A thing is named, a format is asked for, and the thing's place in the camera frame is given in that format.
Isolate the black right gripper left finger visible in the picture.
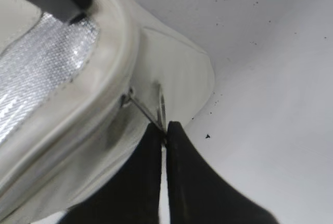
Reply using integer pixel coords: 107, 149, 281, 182
59, 124, 163, 223

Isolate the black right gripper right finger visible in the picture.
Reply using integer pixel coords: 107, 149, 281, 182
166, 122, 277, 223

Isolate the silver zipper pull ring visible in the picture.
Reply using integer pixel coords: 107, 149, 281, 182
120, 83, 168, 154

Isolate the cream fabric zipper bag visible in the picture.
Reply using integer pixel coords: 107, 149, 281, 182
1, 0, 214, 223

